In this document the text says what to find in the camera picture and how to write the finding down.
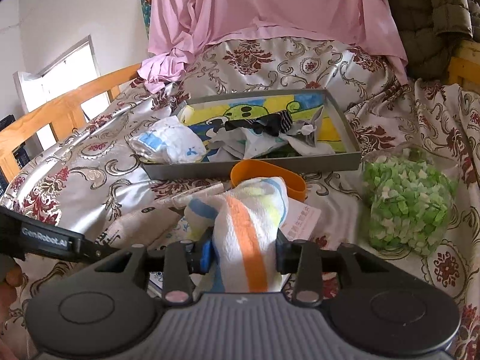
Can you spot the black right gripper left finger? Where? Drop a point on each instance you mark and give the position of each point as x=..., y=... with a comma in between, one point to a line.
x=201, y=254

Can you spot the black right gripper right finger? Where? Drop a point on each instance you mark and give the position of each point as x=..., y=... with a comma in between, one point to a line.
x=287, y=254

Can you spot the striped white orange towel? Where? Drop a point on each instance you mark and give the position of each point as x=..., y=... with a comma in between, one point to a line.
x=245, y=222

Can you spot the grey drawstring pouch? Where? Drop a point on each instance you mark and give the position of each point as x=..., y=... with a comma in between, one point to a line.
x=144, y=226

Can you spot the white blue printed packet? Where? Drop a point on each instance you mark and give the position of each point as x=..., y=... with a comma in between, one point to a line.
x=168, y=141

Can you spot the white cloth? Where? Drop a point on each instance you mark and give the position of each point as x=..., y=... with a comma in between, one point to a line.
x=243, y=143

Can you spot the black white striped sock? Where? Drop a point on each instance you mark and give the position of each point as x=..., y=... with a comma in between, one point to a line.
x=272, y=124

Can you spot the person's left hand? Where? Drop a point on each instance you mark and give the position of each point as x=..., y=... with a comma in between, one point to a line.
x=13, y=279

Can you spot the white printed paper card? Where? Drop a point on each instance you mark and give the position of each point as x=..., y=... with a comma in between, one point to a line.
x=300, y=221

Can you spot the floral satin bed cover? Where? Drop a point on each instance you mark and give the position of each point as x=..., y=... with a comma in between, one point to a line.
x=93, y=178

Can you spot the grey tray with dinosaur picture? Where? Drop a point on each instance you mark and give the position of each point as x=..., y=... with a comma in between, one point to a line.
x=205, y=115

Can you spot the bag of green paper stars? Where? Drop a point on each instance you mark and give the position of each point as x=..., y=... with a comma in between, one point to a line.
x=410, y=193

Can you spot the window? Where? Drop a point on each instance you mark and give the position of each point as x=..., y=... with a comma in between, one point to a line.
x=73, y=68

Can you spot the pink sheet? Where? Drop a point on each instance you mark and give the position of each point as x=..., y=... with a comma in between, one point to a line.
x=181, y=29

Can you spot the wooden headboard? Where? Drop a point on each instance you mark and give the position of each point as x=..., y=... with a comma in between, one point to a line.
x=464, y=66

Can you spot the olive quilted jacket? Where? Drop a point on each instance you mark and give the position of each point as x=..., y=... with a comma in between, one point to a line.
x=430, y=30

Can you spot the colourful wall poster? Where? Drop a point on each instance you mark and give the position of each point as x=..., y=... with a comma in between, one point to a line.
x=146, y=14

